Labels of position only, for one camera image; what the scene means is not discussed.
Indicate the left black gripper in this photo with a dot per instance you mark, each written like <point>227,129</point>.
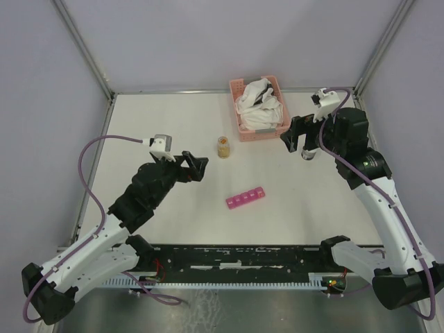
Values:
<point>188,173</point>

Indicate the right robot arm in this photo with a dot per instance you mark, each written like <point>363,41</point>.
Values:
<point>408,272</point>

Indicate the glass pill bottle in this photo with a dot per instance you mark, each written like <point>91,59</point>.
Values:
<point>223,147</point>

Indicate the white cable duct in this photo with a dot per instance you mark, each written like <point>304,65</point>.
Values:
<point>124,282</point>

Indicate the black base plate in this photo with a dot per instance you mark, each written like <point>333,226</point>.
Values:
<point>235,263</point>

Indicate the pink pill organizer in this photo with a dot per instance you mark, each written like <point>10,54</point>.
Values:
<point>245,198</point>

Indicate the white cloth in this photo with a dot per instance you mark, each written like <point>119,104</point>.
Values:
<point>258,107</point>

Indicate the pink plastic basket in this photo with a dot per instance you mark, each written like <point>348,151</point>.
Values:
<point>237,88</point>

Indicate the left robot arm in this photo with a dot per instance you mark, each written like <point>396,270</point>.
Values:
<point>113,246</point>

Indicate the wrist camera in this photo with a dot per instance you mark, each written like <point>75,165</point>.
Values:
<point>160,147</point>
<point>326,103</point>

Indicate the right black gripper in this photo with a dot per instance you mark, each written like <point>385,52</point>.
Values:
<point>300,125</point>

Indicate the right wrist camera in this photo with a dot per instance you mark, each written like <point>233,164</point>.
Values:
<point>326,103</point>

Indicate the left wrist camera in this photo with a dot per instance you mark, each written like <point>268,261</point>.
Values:
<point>160,147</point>

